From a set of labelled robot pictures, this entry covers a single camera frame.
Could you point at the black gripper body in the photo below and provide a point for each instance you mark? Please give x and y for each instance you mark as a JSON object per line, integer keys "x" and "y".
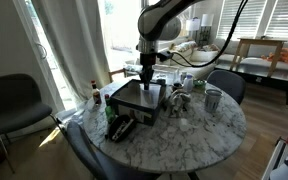
{"x": 148, "y": 63}

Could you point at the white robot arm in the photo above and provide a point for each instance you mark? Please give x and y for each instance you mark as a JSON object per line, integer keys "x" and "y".
{"x": 160, "y": 20}

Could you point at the blue cardboard box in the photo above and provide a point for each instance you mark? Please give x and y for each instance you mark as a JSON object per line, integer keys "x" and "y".
{"x": 129, "y": 101}

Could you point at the striped metal cup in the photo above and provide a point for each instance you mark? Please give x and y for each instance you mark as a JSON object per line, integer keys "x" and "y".
{"x": 212, "y": 101}

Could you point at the patterned throw blanket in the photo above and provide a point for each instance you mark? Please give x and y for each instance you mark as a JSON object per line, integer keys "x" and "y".
{"x": 133, "y": 69}

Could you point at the clear plastic container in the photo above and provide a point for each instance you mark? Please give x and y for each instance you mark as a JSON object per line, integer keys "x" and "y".
{"x": 167, "y": 71}

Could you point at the small wooden stool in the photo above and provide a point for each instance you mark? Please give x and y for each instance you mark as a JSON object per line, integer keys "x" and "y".
{"x": 116, "y": 72}

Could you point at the dark drinking glass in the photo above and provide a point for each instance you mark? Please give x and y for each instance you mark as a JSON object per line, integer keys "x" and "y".
{"x": 177, "y": 87}

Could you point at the small white jar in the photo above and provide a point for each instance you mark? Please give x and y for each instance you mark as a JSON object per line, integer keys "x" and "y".
{"x": 183, "y": 76}

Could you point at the crumpled patterned cloth bag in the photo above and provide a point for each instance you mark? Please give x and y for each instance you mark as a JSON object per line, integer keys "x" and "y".
{"x": 178, "y": 103}

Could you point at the patterned sofa cushion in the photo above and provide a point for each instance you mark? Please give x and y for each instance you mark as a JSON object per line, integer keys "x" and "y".
{"x": 184, "y": 46}

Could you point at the white bottle blue cap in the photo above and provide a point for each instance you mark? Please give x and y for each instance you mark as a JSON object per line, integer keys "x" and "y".
{"x": 188, "y": 84}

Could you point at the green glass bottle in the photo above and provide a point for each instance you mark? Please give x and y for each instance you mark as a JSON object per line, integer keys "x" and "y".
{"x": 109, "y": 111}

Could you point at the beige sofa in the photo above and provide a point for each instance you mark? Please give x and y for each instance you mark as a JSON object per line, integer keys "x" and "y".
{"x": 197, "y": 70}

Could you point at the red capped sauce bottle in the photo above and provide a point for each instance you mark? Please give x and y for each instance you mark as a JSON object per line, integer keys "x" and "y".
{"x": 96, "y": 95}

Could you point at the green bowl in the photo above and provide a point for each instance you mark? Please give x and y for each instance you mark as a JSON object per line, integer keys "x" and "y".
{"x": 200, "y": 84}

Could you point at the beige curtain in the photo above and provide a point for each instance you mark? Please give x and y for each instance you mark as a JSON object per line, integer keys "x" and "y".
{"x": 74, "y": 43}

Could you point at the black table base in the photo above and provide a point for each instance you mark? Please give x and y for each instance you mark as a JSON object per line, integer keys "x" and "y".
{"x": 193, "y": 176}

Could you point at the wooden side table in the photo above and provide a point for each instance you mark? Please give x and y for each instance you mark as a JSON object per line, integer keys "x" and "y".
{"x": 260, "y": 40}

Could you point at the black low bench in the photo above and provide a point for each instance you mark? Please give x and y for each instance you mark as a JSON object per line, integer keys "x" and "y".
{"x": 270, "y": 78}

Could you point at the black chair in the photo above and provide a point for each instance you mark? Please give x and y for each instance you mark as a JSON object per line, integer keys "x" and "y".
{"x": 14, "y": 106}

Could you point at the orange plush toy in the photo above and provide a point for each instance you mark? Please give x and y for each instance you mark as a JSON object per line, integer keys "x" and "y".
{"x": 284, "y": 55}

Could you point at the wide white window blinds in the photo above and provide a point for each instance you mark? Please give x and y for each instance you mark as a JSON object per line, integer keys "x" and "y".
{"x": 284, "y": 16}

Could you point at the metal rail with red clamp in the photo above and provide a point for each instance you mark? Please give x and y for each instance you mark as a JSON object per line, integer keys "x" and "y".
{"x": 280, "y": 156}

